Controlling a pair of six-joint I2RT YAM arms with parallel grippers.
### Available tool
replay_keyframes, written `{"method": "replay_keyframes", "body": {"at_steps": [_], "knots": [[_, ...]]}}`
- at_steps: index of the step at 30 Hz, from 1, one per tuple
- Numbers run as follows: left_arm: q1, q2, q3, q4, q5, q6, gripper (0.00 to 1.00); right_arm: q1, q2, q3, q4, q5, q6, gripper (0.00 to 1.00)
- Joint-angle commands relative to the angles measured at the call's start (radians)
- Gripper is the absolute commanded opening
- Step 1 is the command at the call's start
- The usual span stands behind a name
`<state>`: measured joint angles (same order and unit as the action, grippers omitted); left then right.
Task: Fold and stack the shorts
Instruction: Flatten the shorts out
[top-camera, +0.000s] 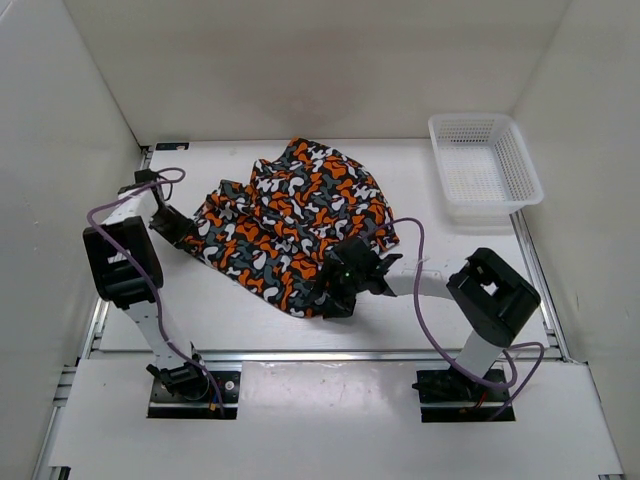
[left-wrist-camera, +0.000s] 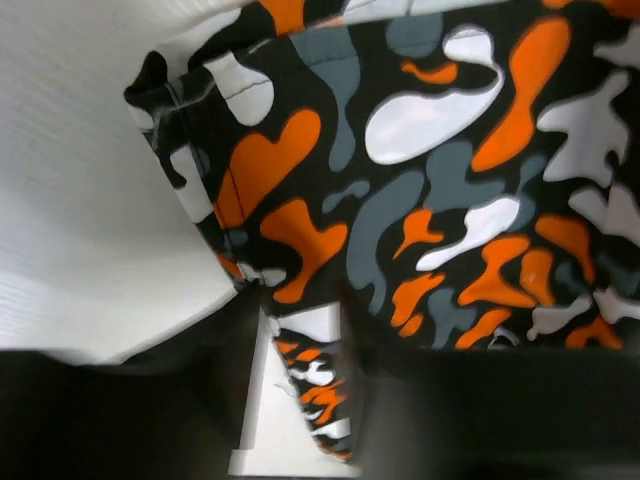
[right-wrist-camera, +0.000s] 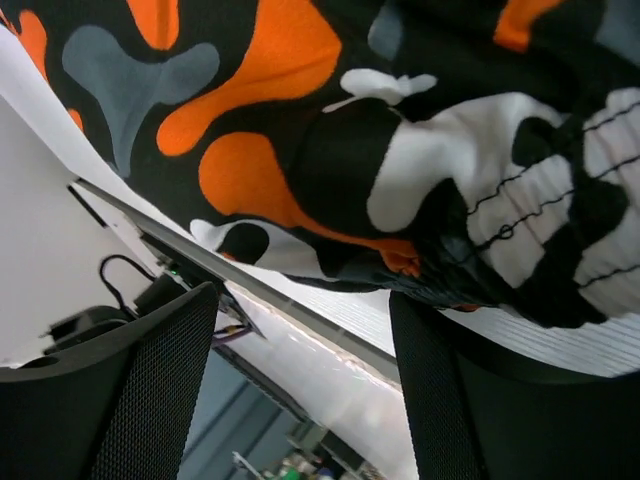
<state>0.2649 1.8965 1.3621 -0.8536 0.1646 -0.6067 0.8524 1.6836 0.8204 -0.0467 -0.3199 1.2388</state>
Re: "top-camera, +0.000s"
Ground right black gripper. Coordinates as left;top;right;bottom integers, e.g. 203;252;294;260
304;257;367;318

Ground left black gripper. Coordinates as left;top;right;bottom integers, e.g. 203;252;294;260
149;205;201;250

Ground orange camouflage shorts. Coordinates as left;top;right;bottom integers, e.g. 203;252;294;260
178;138;399;318

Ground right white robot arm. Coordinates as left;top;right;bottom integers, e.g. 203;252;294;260
310;237;541;400

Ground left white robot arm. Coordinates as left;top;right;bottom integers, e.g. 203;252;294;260
82;167;214;402

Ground dark label sticker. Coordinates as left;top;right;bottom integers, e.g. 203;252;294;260
155;142;190;151

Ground white plastic basket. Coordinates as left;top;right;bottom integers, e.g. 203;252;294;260
428;113;544;224

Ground aluminium front rail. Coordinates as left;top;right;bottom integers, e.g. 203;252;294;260
87;347;563;363

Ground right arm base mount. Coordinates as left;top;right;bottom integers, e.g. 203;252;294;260
412;368;516;423

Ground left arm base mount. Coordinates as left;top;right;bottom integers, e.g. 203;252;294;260
147;364;241;420

